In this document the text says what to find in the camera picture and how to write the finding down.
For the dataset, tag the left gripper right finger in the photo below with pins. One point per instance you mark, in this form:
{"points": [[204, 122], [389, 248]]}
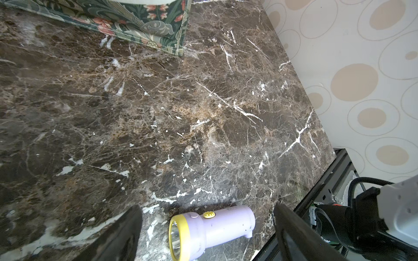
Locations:
{"points": [[297, 241]]}

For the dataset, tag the purple flashlight bottom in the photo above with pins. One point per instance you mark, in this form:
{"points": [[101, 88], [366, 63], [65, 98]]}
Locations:
{"points": [[190, 234]]}

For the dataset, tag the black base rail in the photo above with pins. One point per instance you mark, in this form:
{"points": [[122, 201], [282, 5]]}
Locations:
{"points": [[327, 189]]}

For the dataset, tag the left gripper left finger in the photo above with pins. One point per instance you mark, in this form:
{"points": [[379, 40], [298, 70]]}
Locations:
{"points": [[119, 242]]}

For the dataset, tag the cream canvas tote bag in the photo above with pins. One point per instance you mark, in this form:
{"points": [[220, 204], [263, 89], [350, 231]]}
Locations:
{"points": [[156, 24]]}

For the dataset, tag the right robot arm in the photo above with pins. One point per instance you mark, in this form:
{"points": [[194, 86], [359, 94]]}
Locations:
{"points": [[379, 221]]}

